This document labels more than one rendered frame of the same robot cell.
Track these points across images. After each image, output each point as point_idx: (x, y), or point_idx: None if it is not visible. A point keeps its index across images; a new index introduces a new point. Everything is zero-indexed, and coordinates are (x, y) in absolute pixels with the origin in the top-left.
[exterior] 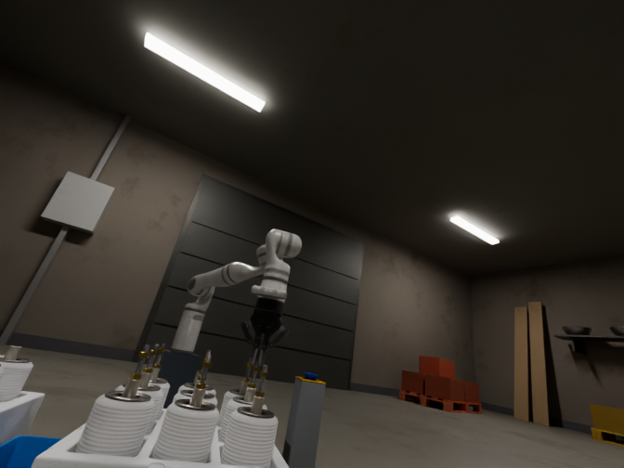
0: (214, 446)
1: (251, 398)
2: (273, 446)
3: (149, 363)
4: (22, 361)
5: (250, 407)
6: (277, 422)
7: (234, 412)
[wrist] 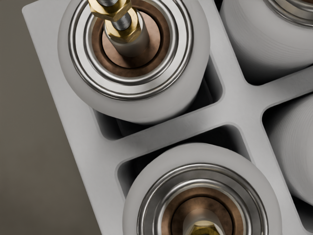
0: (233, 81)
1: (190, 214)
2: None
3: None
4: None
5: (162, 85)
6: (58, 35)
7: (193, 4)
